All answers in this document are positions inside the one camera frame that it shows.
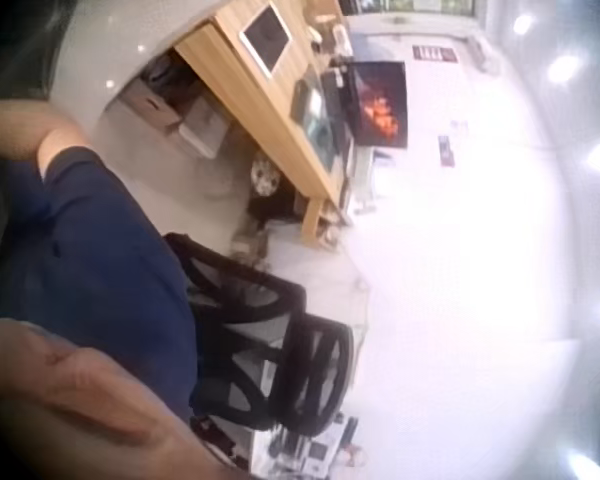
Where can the black patterned bag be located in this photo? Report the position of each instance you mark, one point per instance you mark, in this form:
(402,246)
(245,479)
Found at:
(270,192)

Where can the black mesh office chair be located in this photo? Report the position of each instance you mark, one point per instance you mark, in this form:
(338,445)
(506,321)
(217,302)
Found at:
(275,335)

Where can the green desk mat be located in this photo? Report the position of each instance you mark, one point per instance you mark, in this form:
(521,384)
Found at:
(320,125)

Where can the wooden desk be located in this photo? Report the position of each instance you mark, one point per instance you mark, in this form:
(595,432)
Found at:
(275,115)

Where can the black keyboard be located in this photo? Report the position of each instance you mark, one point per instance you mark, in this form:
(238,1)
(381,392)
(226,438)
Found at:
(334,107)

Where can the white storage box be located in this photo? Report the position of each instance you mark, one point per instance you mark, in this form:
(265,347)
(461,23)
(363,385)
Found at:
(204,131)

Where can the black monitor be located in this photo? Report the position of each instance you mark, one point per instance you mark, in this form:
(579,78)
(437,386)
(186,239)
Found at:
(380,102)

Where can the cardboard box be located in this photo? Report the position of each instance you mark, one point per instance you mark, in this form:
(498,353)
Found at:
(152,102)

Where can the white tablet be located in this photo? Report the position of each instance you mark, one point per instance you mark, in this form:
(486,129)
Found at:
(266,36)

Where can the small dark wall poster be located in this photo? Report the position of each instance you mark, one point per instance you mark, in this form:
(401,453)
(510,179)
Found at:
(445,150)

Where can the dark red wall sign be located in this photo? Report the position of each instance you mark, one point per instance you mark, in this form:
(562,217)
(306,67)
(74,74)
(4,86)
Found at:
(434,53)

